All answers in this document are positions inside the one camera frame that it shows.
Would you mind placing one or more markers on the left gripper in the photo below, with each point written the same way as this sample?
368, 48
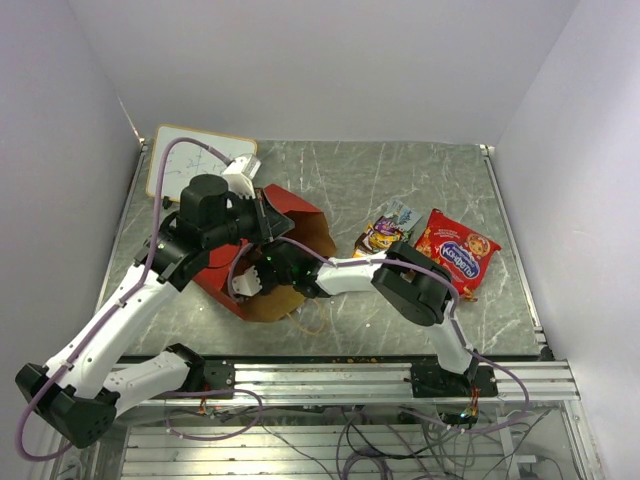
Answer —
269, 224

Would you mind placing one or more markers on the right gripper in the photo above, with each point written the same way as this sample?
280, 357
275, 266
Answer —
264, 284

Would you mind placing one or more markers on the red paper bag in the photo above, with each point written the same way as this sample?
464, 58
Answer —
311, 229

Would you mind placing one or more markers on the yellow candy packet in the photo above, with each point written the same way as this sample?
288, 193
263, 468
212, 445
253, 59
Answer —
378, 241
361, 253

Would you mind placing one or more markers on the red snack packet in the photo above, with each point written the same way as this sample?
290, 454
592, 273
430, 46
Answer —
465, 253

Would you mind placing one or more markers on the brown candy packet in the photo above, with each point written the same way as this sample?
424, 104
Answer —
362, 242

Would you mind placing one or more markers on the purple candy packet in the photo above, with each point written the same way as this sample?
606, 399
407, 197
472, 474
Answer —
389, 226

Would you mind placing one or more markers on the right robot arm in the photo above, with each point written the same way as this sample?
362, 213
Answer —
419, 289

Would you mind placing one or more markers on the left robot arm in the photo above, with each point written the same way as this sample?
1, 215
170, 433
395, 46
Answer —
76, 391

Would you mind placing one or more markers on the small whiteboard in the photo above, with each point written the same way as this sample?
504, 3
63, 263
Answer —
187, 160

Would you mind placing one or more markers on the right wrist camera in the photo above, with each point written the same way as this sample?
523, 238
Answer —
248, 284

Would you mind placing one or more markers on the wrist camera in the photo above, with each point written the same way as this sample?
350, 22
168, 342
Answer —
239, 175
248, 284

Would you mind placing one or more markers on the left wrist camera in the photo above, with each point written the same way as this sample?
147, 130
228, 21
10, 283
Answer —
239, 175

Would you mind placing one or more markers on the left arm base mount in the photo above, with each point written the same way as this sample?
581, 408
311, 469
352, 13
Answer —
219, 375

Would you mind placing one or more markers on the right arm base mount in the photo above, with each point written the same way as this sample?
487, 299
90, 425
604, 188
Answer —
430, 381

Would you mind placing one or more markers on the aluminium frame rail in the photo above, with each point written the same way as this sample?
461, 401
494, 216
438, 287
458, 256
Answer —
389, 383

